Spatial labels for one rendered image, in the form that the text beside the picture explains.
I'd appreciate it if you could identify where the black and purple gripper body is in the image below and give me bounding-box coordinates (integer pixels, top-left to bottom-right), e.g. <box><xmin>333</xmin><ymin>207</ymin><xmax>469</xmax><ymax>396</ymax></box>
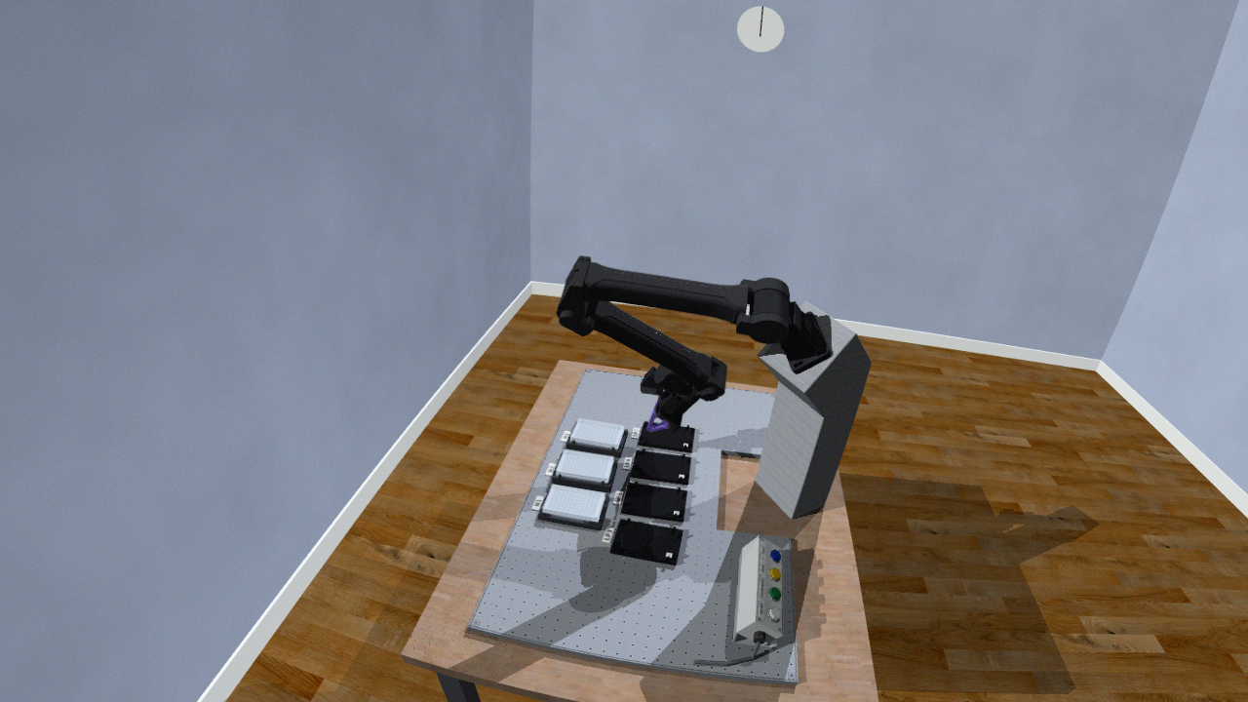
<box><xmin>654</xmin><ymin>396</ymin><xmax>694</xmax><ymax>432</ymax></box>

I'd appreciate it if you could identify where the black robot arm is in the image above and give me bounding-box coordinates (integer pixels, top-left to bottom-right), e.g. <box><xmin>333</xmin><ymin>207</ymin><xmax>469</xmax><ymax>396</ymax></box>
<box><xmin>557</xmin><ymin>255</ymin><xmax>831</xmax><ymax>415</ymax></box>

